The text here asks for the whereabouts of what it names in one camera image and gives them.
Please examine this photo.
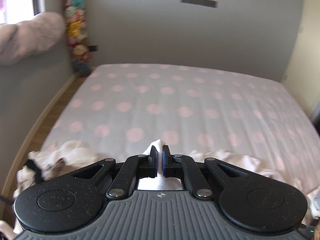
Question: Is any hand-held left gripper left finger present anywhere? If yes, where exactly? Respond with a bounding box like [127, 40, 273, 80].
[71, 145, 158, 201]

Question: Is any bed with pink dotted sheet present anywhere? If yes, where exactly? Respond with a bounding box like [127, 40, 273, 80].
[40, 63, 320, 180]

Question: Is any clear tube of plush toys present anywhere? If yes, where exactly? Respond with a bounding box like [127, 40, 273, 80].
[62, 0, 92, 78]

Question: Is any window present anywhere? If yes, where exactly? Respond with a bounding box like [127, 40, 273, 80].
[0, 0, 47, 25]

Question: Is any pink bundled duvet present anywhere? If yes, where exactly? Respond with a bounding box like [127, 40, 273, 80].
[0, 12, 66, 67]

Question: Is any grey wall socket plate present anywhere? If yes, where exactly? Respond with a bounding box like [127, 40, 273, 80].
[180, 0, 218, 9]

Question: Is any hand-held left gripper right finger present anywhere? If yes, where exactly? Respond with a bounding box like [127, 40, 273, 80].
[161, 145, 248, 201]

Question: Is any cream door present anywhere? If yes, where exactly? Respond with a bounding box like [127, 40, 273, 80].
[281, 0, 320, 130]

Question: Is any white ruffled garment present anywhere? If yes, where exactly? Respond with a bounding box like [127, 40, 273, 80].
[11, 139, 319, 235]

